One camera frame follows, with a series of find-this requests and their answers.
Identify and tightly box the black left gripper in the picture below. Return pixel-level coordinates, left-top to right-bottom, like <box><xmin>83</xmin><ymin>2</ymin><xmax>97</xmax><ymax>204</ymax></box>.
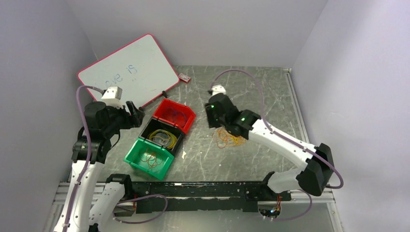
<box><xmin>102</xmin><ymin>100</ymin><xmax>144</xmax><ymax>137</ymax></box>

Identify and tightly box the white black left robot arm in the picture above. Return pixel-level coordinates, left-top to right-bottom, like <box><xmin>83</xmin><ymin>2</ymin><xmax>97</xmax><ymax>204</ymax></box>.
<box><xmin>53</xmin><ymin>101</ymin><xmax>145</xmax><ymax>232</ymax></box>

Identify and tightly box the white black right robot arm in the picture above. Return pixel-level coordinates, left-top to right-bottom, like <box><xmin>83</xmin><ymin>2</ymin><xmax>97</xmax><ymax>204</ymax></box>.
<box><xmin>204</xmin><ymin>93</ymin><xmax>334</xmax><ymax>200</ymax></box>

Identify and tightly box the black plastic bin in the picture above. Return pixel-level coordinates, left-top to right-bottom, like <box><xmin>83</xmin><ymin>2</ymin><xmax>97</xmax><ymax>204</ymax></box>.
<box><xmin>139</xmin><ymin>117</ymin><xmax>185</xmax><ymax>157</ymax></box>

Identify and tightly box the red plastic bin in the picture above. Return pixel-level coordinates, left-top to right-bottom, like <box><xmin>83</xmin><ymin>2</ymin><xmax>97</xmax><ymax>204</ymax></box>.
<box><xmin>152</xmin><ymin>99</ymin><xmax>196</xmax><ymax>134</ymax></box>

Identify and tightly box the pink framed whiteboard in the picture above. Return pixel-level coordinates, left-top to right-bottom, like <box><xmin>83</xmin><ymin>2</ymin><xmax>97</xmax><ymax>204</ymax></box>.
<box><xmin>77</xmin><ymin>34</ymin><xmax>179</xmax><ymax>107</ymax></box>

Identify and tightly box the small red white box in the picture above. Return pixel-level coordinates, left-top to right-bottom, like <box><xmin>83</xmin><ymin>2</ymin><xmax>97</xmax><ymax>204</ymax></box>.
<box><xmin>178</xmin><ymin>73</ymin><xmax>191</xmax><ymax>83</ymax></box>

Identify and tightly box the green plastic bin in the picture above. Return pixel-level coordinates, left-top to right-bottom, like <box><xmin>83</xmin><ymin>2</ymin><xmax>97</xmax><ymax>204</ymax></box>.
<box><xmin>123</xmin><ymin>138</ymin><xmax>174</xmax><ymax>180</ymax></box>

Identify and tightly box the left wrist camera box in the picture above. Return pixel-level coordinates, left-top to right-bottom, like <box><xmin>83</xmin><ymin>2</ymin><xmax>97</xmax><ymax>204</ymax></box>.
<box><xmin>101</xmin><ymin>87</ymin><xmax>122</xmax><ymax>105</ymax></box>

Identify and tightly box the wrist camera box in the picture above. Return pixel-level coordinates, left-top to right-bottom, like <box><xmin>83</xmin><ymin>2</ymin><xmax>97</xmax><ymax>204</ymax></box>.
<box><xmin>101</xmin><ymin>87</ymin><xmax>122</xmax><ymax>105</ymax></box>
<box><xmin>208</xmin><ymin>85</ymin><xmax>226</xmax><ymax>96</ymax></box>

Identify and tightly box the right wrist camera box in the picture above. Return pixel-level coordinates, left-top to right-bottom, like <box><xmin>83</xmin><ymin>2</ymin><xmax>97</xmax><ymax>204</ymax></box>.
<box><xmin>208</xmin><ymin>85</ymin><xmax>226</xmax><ymax>96</ymax></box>

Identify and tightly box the yellow green cable coil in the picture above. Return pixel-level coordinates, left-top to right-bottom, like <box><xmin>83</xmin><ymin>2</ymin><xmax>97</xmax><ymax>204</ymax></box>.
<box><xmin>147</xmin><ymin>129</ymin><xmax>178</xmax><ymax>150</ymax></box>

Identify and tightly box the black base frame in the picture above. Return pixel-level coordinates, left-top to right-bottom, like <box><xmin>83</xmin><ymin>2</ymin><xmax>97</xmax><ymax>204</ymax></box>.
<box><xmin>123</xmin><ymin>181</ymin><xmax>292</xmax><ymax>214</ymax></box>

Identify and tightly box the aluminium table edge rail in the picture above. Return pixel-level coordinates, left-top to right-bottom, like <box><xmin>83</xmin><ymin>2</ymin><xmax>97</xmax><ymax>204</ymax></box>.
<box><xmin>282</xmin><ymin>68</ymin><xmax>310</xmax><ymax>143</ymax></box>

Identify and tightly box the right purple robot hose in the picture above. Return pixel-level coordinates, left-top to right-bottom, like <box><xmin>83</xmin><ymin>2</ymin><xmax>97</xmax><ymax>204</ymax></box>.
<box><xmin>209</xmin><ymin>69</ymin><xmax>344</xmax><ymax>222</ymax></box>

